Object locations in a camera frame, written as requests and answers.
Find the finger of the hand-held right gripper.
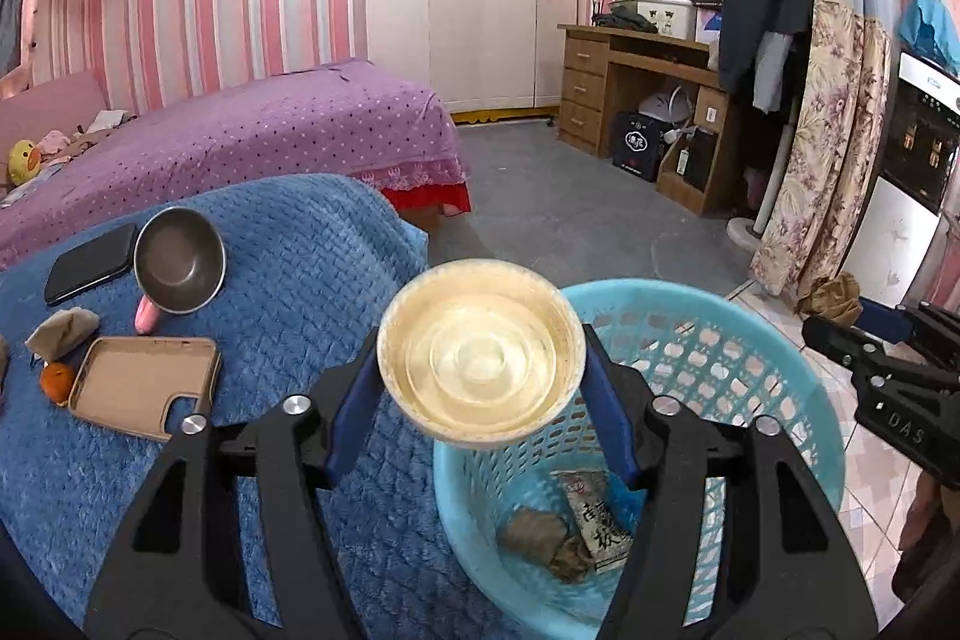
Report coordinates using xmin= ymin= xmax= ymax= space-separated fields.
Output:
xmin=799 ymin=314 xmax=960 ymax=402
xmin=859 ymin=299 xmax=960 ymax=377

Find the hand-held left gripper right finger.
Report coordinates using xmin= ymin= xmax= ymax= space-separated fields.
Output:
xmin=577 ymin=323 xmax=878 ymax=640

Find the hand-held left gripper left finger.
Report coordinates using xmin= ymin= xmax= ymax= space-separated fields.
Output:
xmin=82 ymin=325 xmax=387 ymax=640

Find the black white printed packet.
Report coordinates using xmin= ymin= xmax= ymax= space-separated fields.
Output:
xmin=551 ymin=469 xmax=635 ymax=570

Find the light blue plastic basket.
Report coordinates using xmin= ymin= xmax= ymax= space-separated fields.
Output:
xmin=433 ymin=278 xmax=845 ymax=640

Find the brown cardboard piece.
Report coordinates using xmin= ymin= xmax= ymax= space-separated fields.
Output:
xmin=496 ymin=506 xmax=575 ymax=566

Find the pale face mask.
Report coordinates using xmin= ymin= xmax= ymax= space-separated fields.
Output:
xmin=25 ymin=307 xmax=101 ymax=362

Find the person's right hand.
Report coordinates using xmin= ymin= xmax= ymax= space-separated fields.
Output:
xmin=892 ymin=471 xmax=960 ymax=603

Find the brown cloth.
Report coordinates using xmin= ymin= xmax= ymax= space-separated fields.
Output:
xmin=796 ymin=271 xmax=863 ymax=326

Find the white water dispenser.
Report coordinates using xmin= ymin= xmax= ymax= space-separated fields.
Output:
xmin=844 ymin=51 xmax=960 ymax=319

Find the white standing fan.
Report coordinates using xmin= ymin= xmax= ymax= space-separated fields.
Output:
xmin=726 ymin=107 xmax=800 ymax=251

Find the floral door curtain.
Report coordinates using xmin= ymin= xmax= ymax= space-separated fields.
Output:
xmin=750 ymin=0 xmax=893 ymax=315

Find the tan phone case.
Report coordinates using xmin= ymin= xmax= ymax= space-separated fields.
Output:
xmin=67 ymin=336 xmax=224 ymax=444

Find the pink metal-lined mug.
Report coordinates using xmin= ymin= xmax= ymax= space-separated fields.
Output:
xmin=133 ymin=206 xmax=227 ymax=335

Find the black shopping bag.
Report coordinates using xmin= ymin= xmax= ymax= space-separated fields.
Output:
xmin=613 ymin=111 xmax=668 ymax=182

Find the white plastic appliance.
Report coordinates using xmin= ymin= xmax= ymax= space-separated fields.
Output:
xmin=637 ymin=89 xmax=698 ymax=142

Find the blue cloth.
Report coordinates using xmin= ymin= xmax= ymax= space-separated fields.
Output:
xmin=896 ymin=0 xmax=960 ymax=75

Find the purple dotted bed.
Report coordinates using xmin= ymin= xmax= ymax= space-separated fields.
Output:
xmin=0 ymin=59 xmax=473 ymax=270

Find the black smartphone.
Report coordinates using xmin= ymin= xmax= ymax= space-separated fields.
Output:
xmin=43 ymin=223 xmax=140 ymax=308

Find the wooden desk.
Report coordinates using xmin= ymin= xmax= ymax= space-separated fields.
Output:
xmin=556 ymin=25 xmax=740 ymax=217

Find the white storage box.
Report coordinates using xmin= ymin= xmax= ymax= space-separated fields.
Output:
xmin=636 ymin=0 xmax=698 ymax=40

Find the dark clothes pile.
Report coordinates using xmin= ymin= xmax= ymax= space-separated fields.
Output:
xmin=596 ymin=2 xmax=659 ymax=34

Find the yellow duck plush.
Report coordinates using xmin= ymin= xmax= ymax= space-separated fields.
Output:
xmin=7 ymin=140 xmax=40 ymax=185

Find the pink padded headboard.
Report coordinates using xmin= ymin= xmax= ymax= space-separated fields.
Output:
xmin=0 ymin=68 xmax=110 ymax=176

